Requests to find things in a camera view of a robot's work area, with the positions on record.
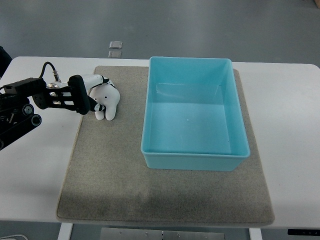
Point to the blue plastic box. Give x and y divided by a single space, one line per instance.
193 117

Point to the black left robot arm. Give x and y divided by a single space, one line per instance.
17 116

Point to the lower floor socket plate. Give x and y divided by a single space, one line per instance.
114 54

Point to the black table control panel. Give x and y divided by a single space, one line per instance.
303 232

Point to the white table leg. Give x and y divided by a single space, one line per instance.
65 231
255 234

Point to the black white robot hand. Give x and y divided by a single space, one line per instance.
82 101

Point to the white left table leg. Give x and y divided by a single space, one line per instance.
65 231

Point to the white right table leg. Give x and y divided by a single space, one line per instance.
255 234

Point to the metal table crossbar plate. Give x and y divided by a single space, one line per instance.
148 234

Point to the upper floor socket plate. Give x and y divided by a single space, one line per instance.
115 44

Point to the white tooth plush toy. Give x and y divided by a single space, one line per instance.
108 96

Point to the floor socket plate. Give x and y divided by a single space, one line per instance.
115 44
114 54

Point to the grey felt mat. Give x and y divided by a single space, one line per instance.
108 181

